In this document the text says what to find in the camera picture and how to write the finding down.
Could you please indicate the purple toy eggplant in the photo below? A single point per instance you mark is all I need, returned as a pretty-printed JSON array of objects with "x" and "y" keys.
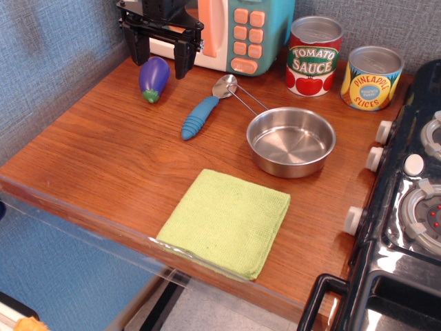
[{"x": 153, "y": 77}]

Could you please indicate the blue handled metal spoon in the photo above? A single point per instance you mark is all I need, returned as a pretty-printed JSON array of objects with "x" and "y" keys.
[{"x": 195, "y": 120}]

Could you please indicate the white stove knob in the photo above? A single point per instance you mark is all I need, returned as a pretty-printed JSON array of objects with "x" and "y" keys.
[
  {"x": 352, "y": 220},
  {"x": 373, "y": 159},
  {"x": 383, "y": 132}
]

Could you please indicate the pineapple slices can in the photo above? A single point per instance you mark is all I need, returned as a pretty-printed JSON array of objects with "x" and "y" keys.
[{"x": 371, "y": 77}]

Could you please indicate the white round stove button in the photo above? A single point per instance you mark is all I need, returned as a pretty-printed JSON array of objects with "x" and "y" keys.
[{"x": 413, "y": 165}]

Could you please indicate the tomato sauce can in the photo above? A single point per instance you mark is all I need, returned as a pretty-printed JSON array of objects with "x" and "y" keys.
[{"x": 313, "y": 51}]

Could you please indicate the teal toy microwave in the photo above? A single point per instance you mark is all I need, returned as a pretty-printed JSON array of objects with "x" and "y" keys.
[{"x": 242, "y": 37}]

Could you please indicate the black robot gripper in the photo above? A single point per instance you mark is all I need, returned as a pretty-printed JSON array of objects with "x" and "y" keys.
[{"x": 166, "y": 21}]

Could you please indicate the black oven door handle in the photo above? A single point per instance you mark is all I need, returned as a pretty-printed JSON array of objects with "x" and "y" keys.
[{"x": 324, "y": 283}]

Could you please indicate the black toy stove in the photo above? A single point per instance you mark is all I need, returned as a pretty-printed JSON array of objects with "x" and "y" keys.
[{"x": 394, "y": 283}]

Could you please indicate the clear acrylic table guard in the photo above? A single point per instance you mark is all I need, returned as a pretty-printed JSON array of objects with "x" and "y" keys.
[{"x": 252, "y": 292}]

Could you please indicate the orange fuzzy object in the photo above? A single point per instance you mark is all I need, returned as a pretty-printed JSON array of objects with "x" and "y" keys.
[{"x": 30, "y": 324}]

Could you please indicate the grey stove burner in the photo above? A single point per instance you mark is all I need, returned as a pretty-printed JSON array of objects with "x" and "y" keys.
[
  {"x": 430, "y": 145},
  {"x": 420, "y": 215}
]

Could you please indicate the green rag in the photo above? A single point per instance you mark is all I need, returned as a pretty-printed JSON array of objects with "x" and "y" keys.
[{"x": 226, "y": 223}]

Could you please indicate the small steel saucepan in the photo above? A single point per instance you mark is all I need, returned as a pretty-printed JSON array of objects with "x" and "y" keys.
[{"x": 289, "y": 142}]

